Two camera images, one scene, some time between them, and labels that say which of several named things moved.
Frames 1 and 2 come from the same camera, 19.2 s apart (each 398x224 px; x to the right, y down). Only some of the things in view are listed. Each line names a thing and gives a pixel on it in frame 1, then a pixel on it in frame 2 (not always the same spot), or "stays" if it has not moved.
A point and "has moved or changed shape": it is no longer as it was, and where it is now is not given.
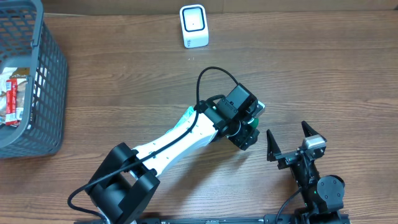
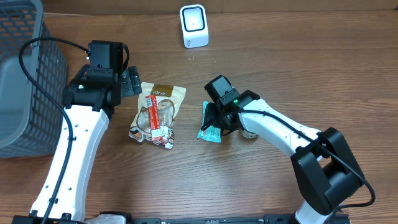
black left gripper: x=246 y=139 to x=128 y=82
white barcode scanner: x=194 y=26 stays
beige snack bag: x=20 y=74 to x=168 y=99
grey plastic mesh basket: x=27 y=40 stays
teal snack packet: x=188 y=113 has moved or changed shape
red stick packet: x=11 y=102 to x=153 y=117
